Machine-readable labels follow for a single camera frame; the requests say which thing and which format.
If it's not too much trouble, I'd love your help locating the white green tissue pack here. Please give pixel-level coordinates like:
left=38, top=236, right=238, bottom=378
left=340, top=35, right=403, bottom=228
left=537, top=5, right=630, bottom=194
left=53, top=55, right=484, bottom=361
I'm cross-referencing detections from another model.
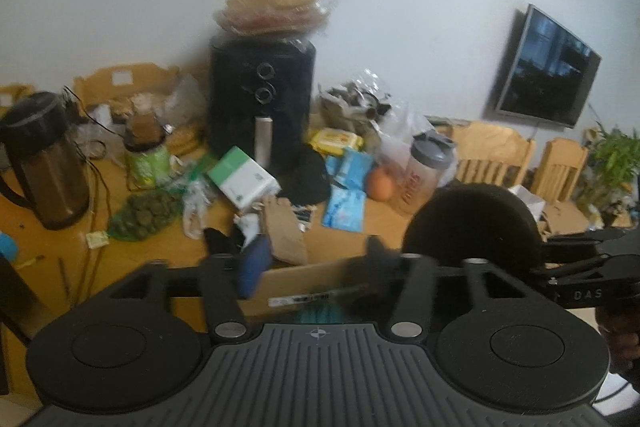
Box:
left=206, top=146, right=280, bottom=210

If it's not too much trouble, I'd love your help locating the orange fruit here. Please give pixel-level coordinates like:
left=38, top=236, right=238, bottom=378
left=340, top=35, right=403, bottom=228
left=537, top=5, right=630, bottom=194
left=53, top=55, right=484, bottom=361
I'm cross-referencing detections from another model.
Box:
left=366, top=166, right=401, bottom=200

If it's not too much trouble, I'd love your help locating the black air fryer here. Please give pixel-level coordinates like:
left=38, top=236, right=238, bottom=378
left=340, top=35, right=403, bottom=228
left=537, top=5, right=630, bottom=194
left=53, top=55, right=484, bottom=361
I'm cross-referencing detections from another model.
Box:
left=207, top=32, right=317, bottom=168

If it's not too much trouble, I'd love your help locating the wooden chair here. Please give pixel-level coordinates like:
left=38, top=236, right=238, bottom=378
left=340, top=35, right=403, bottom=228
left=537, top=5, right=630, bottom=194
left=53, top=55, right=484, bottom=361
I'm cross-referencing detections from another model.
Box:
left=530, top=138, right=590, bottom=202
left=440, top=119, right=537, bottom=188

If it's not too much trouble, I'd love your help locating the black cycling glove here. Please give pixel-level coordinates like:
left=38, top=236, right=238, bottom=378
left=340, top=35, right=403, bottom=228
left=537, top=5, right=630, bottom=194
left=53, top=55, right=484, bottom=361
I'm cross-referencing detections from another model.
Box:
left=202, top=227, right=236, bottom=258

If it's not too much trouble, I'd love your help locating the brown spice jar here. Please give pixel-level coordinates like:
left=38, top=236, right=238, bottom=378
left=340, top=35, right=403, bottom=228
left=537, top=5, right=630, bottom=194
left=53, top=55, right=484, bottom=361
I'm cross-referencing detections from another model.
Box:
left=127, top=99, right=163, bottom=145

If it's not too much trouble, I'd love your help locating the black beanie hat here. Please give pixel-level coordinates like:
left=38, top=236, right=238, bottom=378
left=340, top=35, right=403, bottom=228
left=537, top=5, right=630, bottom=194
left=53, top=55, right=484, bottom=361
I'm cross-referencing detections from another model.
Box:
left=277, top=146, right=332, bottom=206

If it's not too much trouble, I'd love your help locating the bag of yellow snacks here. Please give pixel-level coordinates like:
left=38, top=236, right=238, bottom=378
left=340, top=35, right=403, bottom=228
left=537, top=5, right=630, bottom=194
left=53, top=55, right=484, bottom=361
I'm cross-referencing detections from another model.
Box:
left=165, top=127, right=206, bottom=156

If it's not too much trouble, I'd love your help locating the green bamboo plant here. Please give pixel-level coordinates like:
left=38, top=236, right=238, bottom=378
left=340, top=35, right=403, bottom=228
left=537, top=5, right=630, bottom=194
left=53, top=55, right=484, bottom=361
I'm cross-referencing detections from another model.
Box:
left=582, top=122, right=640, bottom=218

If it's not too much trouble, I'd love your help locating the yellow wet wipes pack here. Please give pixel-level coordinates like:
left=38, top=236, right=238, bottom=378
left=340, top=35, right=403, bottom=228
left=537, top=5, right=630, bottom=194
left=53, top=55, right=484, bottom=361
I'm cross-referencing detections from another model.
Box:
left=307, top=128, right=363, bottom=156

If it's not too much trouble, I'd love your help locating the clear bag of metal parts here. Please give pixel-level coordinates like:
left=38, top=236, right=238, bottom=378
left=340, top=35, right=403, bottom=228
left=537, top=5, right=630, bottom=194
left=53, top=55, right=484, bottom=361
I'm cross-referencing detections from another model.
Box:
left=317, top=68, right=396, bottom=142

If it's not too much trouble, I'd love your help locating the steel electric kettle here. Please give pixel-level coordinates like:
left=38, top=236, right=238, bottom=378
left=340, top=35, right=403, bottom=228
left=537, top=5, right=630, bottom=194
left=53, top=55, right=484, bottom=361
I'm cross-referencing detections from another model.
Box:
left=0, top=92, right=92, bottom=230

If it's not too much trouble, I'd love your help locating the black cable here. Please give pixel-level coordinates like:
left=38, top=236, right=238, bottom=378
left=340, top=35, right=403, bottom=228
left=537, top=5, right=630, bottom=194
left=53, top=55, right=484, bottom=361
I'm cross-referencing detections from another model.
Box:
left=62, top=86, right=131, bottom=303

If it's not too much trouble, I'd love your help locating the brown cardboard box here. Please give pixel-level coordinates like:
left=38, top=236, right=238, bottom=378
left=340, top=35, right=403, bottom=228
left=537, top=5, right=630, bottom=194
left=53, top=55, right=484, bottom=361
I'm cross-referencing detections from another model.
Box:
left=235, top=197, right=401, bottom=323

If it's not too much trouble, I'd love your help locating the white shopping bag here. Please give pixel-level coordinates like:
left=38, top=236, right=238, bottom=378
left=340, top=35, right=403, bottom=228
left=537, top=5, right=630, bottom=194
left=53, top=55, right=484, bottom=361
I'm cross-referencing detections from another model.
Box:
left=505, top=184, right=548, bottom=223

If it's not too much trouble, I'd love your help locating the wall mounted television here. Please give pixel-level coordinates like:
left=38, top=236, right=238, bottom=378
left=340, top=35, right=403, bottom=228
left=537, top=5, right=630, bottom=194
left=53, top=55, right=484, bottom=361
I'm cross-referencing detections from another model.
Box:
left=482, top=3, right=602, bottom=129

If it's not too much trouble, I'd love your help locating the white paper strip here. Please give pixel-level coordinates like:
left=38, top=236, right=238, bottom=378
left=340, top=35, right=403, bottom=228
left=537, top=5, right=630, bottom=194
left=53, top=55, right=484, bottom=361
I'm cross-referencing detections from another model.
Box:
left=232, top=212, right=266, bottom=253

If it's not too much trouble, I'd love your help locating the crumpled clear plastic bag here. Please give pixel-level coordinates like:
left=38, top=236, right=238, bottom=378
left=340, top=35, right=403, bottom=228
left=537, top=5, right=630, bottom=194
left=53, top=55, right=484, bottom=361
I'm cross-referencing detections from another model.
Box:
left=172, top=162, right=221, bottom=238

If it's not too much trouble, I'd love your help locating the person's right hand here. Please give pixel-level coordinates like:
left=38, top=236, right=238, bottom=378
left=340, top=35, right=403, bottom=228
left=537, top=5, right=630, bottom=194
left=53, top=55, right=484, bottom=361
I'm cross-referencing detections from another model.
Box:
left=596, top=306, right=640, bottom=375

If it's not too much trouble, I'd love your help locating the brown carton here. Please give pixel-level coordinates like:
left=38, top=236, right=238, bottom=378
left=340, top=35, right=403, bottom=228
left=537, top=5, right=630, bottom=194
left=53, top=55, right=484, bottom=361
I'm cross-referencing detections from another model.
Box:
left=540, top=202, right=596, bottom=235

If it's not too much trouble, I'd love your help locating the dark pen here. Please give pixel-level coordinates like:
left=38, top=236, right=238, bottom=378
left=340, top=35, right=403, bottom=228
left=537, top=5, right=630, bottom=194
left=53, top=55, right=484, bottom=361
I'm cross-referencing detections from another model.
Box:
left=57, top=257, right=73, bottom=303

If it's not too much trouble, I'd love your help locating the shaker bottle with grey lid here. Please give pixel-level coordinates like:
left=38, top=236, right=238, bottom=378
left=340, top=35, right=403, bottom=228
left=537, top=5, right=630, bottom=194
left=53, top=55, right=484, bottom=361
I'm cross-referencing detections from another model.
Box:
left=395, top=132, right=457, bottom=215

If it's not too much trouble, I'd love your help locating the large clear plastic bag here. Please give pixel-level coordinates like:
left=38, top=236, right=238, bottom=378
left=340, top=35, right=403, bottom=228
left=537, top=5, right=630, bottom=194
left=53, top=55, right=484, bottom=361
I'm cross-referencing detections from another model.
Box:
left=162, top=74, right=208, bottom=132

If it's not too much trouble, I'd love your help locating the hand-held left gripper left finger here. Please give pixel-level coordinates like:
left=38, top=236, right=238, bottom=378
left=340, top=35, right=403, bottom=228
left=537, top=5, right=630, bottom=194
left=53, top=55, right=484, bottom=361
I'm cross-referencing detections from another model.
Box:
left=107, top=239, right=273, bottom=340

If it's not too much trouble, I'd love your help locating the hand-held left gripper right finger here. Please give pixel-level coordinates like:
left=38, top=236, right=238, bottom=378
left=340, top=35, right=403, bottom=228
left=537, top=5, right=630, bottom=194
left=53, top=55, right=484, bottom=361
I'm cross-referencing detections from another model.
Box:
left=350, top=234, right=543, bottom=338

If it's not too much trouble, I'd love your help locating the bagged stack of flatbreads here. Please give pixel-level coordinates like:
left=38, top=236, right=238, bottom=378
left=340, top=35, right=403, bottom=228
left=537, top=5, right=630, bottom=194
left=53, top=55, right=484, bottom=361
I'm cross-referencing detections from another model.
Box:
left=214, top=0, right=340, bottom=38

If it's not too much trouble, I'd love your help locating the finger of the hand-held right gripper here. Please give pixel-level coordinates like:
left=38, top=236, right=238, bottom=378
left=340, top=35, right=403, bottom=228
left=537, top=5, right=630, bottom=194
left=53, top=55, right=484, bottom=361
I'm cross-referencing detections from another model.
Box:
left=537, top=228, right=628, bottom=260
left=529, top=254, right=640, bottom=290

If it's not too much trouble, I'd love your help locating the green mesh bag of nuts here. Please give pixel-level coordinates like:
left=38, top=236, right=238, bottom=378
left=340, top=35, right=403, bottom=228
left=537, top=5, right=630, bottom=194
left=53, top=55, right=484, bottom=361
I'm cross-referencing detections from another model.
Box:
left=107, top=187, right=183, bottom=240

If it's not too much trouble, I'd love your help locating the pack of biscuits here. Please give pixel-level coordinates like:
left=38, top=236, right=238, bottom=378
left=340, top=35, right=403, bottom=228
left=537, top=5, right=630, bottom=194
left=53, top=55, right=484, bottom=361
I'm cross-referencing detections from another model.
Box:
left=107, top=94, right=138, bottom=120

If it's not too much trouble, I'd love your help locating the green label jar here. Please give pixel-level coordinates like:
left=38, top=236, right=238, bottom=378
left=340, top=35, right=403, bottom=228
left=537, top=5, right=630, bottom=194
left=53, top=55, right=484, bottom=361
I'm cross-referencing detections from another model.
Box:
left=124, top=134, right=172, bottom=190

